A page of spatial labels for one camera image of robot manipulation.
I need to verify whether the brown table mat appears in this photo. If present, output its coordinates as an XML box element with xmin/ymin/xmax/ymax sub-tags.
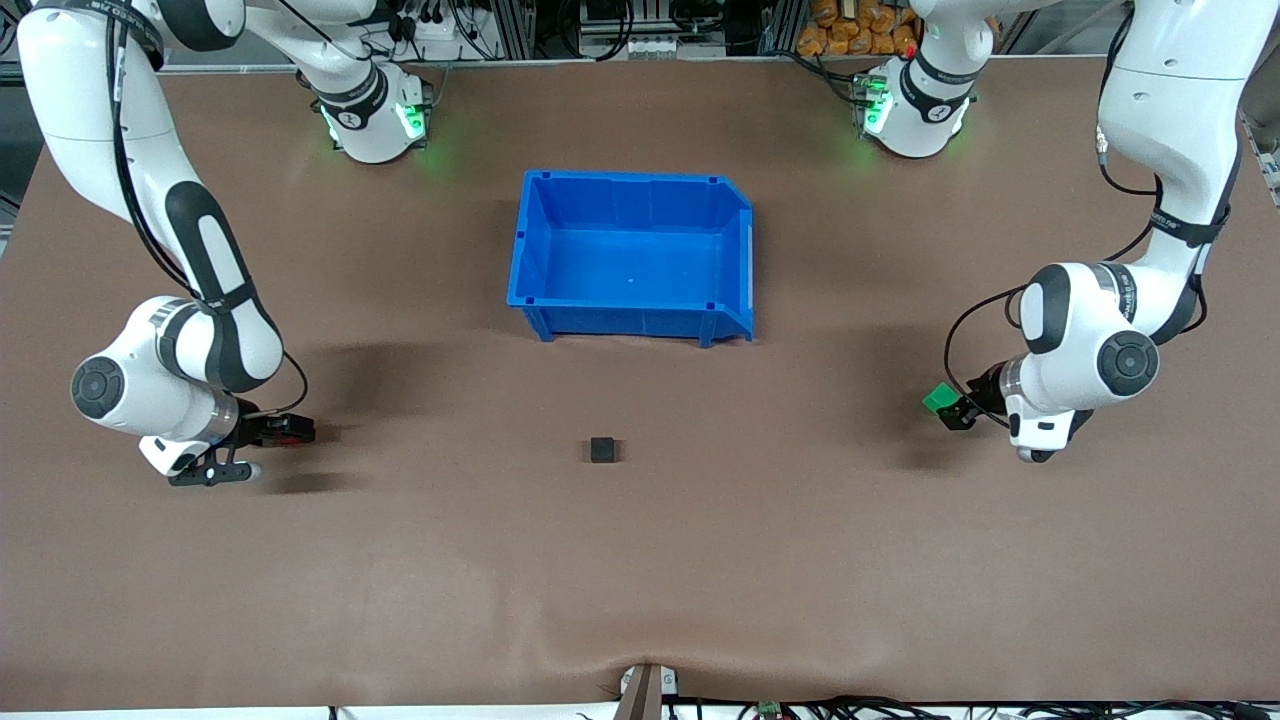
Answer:
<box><xmin>0</xmin><ymin>55</ymin><xmax>1280</xmax><ymax>713</ymax></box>

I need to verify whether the blue plastic storage bin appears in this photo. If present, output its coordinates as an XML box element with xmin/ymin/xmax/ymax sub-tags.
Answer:
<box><xmin>506</xmin><ymin>169</ymin><xmax>756</xmax><ymax>349</ymax></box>

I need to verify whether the orange snack bag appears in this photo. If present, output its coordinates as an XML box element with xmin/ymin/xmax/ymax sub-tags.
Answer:
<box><xmin>797</xmin><ymin>0</ymin><xmax>921</xmax><ymax>58</ymax></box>

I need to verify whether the white power strip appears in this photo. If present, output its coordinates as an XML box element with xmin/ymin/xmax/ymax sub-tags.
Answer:
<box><xmin>398</xmin><ymin>10</ymin><xmax>476</xmax><ymax>63</ymax></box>

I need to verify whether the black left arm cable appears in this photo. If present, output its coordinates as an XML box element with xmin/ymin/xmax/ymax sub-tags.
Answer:
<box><xmin>943</xmin><ymin>0</ymin><xmax>1246</xmax><ymax>431</ymax></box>

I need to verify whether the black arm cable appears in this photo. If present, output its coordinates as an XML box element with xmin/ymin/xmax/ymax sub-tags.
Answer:
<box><xmin>105</xmin><ymin>0</ymin><xmax>311</xmax><ymax>416</ymax></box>
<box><xmin>943</xmin><ymin>0</ymin><xmax>1246</xmax><ymax>431</ymax></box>

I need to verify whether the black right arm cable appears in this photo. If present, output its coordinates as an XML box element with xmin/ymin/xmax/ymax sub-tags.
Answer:
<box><xmin>105</xmin><ymin>0</ymin><xmax>311</xmax><ymax>416</ymax></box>

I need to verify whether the aluminium frame profile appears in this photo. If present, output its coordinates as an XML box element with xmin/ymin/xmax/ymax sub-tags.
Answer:
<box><xmin>1238</xmin><ymin>95</ymin><xmax>1280</xmax><ymax>211</ymax></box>

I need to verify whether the metal table edge bracket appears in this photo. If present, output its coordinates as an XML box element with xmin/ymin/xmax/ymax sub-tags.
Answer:
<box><xmin>612</xmin><ymin>663</ymin><xmax>681</xmax><ymax>720</ymax></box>

